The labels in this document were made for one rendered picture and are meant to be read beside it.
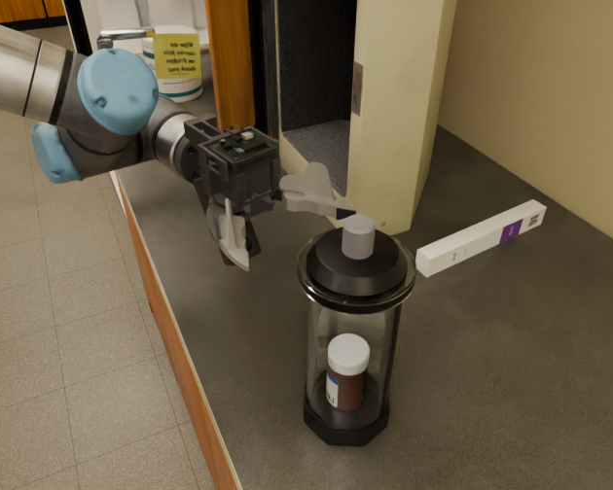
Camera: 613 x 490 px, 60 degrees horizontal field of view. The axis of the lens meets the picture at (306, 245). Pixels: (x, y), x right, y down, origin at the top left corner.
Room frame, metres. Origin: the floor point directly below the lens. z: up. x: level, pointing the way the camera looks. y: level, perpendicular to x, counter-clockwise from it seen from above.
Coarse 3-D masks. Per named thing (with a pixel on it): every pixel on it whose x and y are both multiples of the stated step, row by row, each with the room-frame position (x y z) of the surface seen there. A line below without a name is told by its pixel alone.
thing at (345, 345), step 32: (320, 288) 0.34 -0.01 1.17; (320, 320) 0.34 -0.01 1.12; (352, 320) 0.33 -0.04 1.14; (384, 320) 0.33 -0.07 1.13; (320, 352) 0.34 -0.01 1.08; (352, 352) 0.33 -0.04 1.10; (384, 352) 0.34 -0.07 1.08; (320, 384) 0.34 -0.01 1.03; (352, 384) 0.33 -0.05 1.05; (384, 384) 0.34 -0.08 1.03; (320, 416) 0.34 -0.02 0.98; (352, 416) 0.33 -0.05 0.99
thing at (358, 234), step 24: (360, 216) 0.38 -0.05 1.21; (336, 240) 0.39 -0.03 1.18; (360, 240) 0.36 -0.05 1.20; (384, 240) 0.39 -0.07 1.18; (312, 264) 0.36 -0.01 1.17; (336, 264) 0.35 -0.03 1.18; (360, 264) 0.35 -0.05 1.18; (384, 264) 0.35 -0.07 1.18; (336, 288) 0.33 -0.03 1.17; (360, 288) 0.33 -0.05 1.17; (384, 288) 0.33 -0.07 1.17
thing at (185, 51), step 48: (96, 0) 0.88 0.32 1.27; (144, 0) 0.90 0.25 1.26; (192, 0) 0.92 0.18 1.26; (240, 0) 0.94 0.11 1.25; (96, 48) 0.87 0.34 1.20; (144, 48) 0.89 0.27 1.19; (192, 48) 0.91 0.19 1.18; (240, 48) 0.94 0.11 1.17; (192, 96) 0.91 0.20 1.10; (240, 96) 0.93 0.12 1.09
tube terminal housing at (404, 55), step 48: (384, 0) 0.69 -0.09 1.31; (432, 0) 0.72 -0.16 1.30; (384, 48) 0.69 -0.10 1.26; (432, 48) 0.72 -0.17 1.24; (384, 96) 0.69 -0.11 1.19; (432, 96) 0.76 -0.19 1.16; (288, 144) 0.90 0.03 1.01; (384, 144) 0.70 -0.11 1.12; (432, 144) 0.89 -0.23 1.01; (336, 192) 0.73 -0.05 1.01; (384, 192) 0.70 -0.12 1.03
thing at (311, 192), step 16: (288, 176) 0.52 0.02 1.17; (304, 176) 0.51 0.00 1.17; (320, 176) 0.50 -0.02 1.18; (288, 192) 0.51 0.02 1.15; (304, 192) 0.51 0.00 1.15; (320, 192) 0.50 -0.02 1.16; (288, 208) 0.50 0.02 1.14; (304, 208) 0.50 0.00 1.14; (320, 208) 0.49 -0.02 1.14; (336, 208) 0.49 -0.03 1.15; (352, 208) 0.48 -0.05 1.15
